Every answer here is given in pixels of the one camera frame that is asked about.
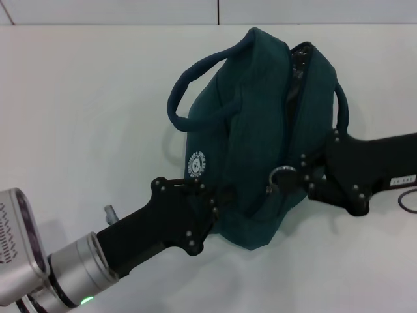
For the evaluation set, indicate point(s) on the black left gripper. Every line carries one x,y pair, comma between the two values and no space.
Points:
169,215

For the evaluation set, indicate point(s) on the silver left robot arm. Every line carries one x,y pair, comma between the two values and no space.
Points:
78,267

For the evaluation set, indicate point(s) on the dark teal insulated lunch bag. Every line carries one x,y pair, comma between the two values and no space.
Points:
257,124

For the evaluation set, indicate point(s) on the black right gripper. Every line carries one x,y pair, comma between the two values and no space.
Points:
352,172

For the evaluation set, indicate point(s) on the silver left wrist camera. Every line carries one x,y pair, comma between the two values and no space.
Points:
19,234

